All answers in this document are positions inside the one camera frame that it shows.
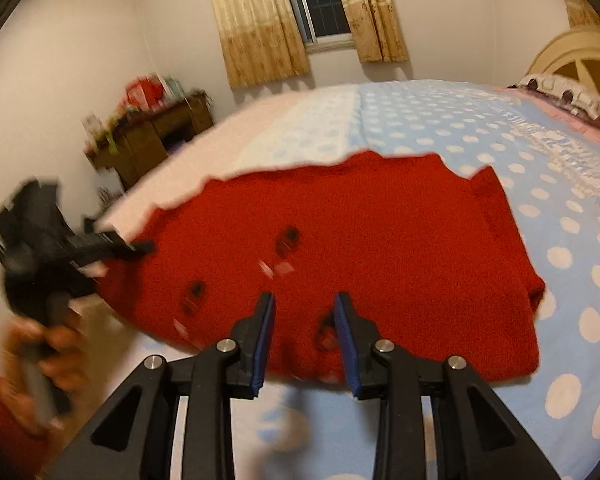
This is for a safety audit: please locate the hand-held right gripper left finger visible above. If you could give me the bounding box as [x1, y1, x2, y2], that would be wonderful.
[45, 292, 277, 480]

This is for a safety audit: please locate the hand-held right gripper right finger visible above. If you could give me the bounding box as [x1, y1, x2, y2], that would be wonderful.
[332, 291, 561, 480]

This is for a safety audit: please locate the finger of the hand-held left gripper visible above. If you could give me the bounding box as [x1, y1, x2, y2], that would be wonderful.
[82, 229, 156, 265]

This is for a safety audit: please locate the red knitted sweater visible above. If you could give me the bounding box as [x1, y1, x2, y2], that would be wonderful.
[96, 151, 546, 383]

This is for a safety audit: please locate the person's left forearm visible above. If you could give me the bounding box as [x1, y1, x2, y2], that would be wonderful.
[0, 372, 48, 480]

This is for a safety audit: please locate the person's left hand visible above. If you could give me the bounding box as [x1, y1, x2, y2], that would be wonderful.
[2, 310, 88, 433]

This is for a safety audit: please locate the white paper bag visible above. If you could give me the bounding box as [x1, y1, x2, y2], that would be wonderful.
[94, 167, 126, 211]

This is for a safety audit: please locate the brown wooden desk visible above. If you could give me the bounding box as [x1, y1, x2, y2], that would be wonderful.
[87, 91, 216, 188]

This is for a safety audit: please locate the red gift box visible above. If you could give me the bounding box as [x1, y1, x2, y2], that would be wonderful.
[125, 77, 163, 109]

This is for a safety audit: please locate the polka dot bed sheet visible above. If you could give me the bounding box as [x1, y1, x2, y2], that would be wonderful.
[30, 79, 600, 480]

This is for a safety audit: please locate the wide beige floral curtain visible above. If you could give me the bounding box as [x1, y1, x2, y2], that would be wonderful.
[201, 0, 311, 88]

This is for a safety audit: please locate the window with grille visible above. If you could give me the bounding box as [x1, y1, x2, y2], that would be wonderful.
[277, 0, 356, 51]

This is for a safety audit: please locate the patterned white pillow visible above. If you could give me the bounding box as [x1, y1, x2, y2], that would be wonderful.
[517, 74, 600, 121]

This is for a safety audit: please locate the narrow beige floral curtain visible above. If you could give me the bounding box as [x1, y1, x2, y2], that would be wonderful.
[347, 0, 410, 63]

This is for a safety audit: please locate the cream wooden headboard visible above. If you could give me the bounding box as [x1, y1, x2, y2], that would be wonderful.
[525, 30, 600, 106]

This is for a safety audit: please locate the beige curtain beside headboard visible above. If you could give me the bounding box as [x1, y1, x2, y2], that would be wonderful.
[557, 0, 600, 31]

